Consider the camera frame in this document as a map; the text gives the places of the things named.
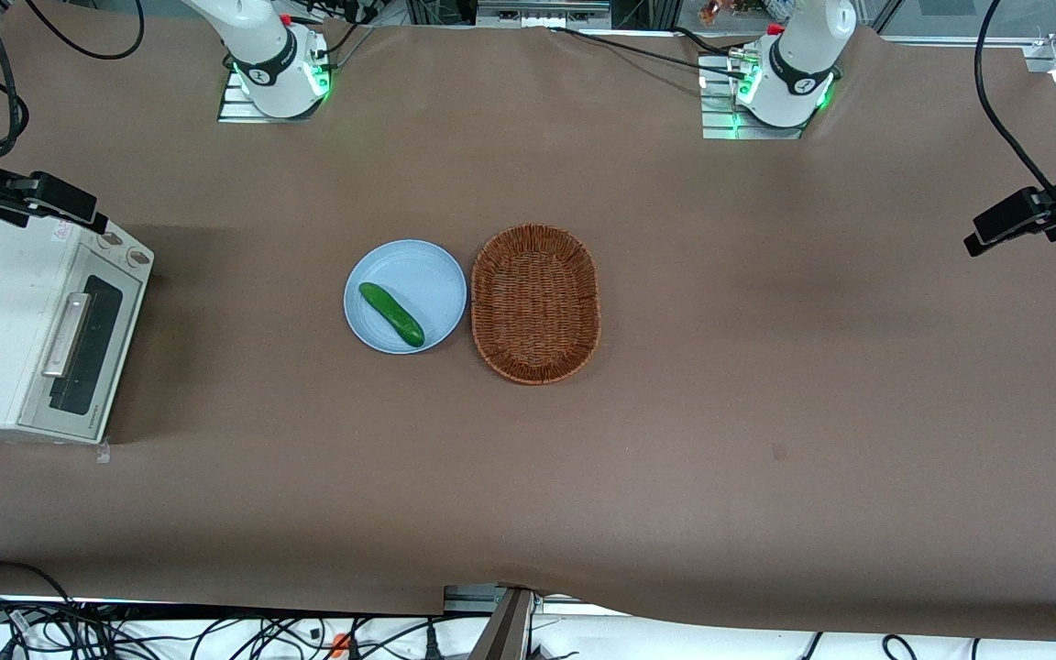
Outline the grey control box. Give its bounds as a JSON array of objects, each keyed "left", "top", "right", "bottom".
[{"left": 476, "top": 0, "right": 613, "bottom": 28}]

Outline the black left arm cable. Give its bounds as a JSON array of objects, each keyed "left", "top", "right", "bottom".
[{"left": 974, "top": 0, "right": 1056, "bottom": 204}]

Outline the black hanging cable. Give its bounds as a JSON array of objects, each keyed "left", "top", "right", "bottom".
[{"left": 22, "top": 0, "right": 146, "bottom": 61}]

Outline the brown table cover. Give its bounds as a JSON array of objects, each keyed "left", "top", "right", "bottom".
[{"left": 0, "top": 18, "right": 1056, "bottom": 644}]

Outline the green cucumber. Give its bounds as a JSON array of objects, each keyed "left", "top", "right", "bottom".
[{"left": 358, "top": 282, "right": 426, "bottom": 348}]

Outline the black floor cable loop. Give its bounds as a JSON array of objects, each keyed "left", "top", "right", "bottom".
[{"left": 0, "top": 560, "right": 82, "bottom": 660}]

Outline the brown oval wicker basket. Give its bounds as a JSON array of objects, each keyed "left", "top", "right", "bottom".
[{"left": 470, "top": 224, "right": 601, "bottom": 386}]

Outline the oven door with metal handle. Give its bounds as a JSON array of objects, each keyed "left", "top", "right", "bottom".
[{"left": 17, "top": 266, "right": 148, "bottom": 444}]

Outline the dark camera support post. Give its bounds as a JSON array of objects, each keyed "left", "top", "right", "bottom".
[{"left": 466, "top": 588, "right": 536, "bottom": 660}]

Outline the light blue round plate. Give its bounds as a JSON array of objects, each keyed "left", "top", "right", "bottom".
[{"left": 343, "top": 239, "right": 468, "bottom": 356}]

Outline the black base power cable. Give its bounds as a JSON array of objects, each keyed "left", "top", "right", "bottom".
[{"left": 548, "top": 26, "right": 751, "bottom": 82}]

